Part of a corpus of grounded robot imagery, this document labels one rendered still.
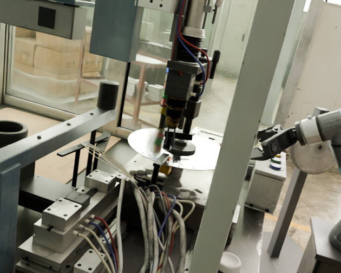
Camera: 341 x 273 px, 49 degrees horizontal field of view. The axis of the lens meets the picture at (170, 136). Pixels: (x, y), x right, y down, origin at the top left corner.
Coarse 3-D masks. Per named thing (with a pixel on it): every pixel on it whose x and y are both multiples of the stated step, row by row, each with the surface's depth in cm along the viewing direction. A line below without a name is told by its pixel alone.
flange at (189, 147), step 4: (164, 140) 120; (176, 140) 117; (176, 144) 117; (180, 144) 117; (184, 144) 118; (188, 144) 120; (192, 144) 122; (176, 148) 115; (180, 148) 116; (184, 148) 116; (188, 148) 117; (192, 148) 118; (176, 152) 115; (180, 152) 115; (184, 152) 115; (188, 152) 115; (192, 152) 117
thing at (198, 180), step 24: (192, 0) 88; (216, 0) 89; (192, 24) 90; (192, 48) 91; (168, 72) 94; (192, 72) 90; (168, 96) 97; (168, 120) 99; (168, 168) 104; (168, 192) 103; (192, 216) 109; (192, 240) 105; (168, 264) 95
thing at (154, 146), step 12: (144, 132) 126; (156, 132) 129; (132, 144) 114; (144, 144) 116; (156, 144) 118; (204, 144) 127; (216, 144) 129; (144, 156) 107; (156, 156) 109; (180, 156) 112; (192, 156) 114; (204, 156) 116; (216, 156) 118; (192, 168) 105; (204, 168) 107
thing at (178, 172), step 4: (172, 168) 119; (176, 168) 119; (180, 168) 120; (172, 172) 120; (176, 172) 120; (180, 172) 120; (168, 176) 120; (172, 176) 120; (176, 176) 120; (180, 176) 121
